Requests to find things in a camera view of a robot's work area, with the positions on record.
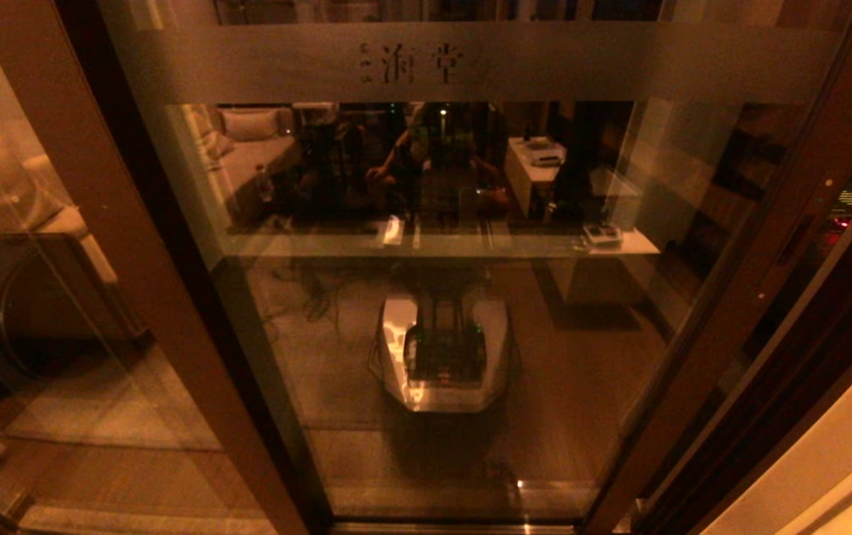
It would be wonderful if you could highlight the brown framed sliding glass door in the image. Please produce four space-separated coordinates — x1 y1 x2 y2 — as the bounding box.
95 0 852 535

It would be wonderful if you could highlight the brown framed fixed glass panel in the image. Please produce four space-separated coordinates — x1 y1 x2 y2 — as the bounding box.
0 0 334 535

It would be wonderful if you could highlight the dark brown door jamb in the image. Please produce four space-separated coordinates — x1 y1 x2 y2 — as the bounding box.
637 141 852 535

